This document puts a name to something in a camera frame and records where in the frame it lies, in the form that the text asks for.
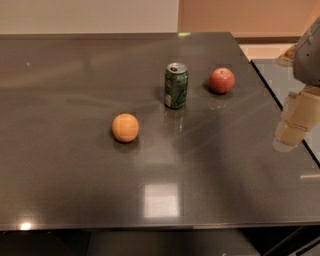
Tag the green soda can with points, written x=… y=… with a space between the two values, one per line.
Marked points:
x=176 y=84

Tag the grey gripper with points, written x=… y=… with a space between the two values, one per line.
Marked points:
x=308 y=61

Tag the red apple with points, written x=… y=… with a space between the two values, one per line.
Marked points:
x=221 y=80

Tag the orange fruit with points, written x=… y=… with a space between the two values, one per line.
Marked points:
x=125 y=127

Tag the grey side table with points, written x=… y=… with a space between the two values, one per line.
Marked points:
x=280 y=81

